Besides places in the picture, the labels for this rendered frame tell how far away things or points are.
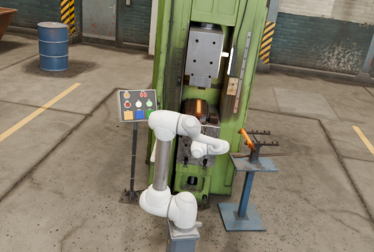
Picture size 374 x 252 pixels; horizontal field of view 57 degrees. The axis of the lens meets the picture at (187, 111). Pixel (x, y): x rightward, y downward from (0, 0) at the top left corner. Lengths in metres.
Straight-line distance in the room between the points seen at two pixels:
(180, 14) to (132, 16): 6.32
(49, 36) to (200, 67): 4.69
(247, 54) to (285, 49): 6.04
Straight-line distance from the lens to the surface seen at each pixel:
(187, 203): 2.32
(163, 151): 2.18
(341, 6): 9.35
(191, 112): 3.29
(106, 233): 3.33
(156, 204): 2.37
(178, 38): 3.20
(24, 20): 10.76
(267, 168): 3.25
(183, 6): 3.16
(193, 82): 3.15
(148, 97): 3.14
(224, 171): 3.73
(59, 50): 7.42
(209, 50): 3.07
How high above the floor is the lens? 2.28
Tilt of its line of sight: 23 degrees down
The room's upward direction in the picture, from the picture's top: 7 degrees clockwise
